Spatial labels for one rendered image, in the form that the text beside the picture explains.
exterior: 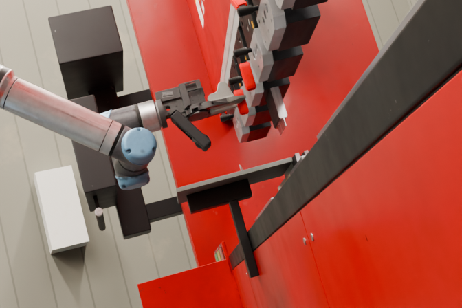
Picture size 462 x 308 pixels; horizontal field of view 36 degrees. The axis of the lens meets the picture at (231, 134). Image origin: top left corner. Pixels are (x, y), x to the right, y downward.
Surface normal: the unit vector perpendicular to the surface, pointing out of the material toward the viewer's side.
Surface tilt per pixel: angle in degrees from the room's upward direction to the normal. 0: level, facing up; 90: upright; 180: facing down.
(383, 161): 90
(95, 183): 90
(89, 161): 90
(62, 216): 90
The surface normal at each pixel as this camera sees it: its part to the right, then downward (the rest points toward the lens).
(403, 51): -0.96, 0.25
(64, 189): 0.29, -0.29
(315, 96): 0.06, -0.23
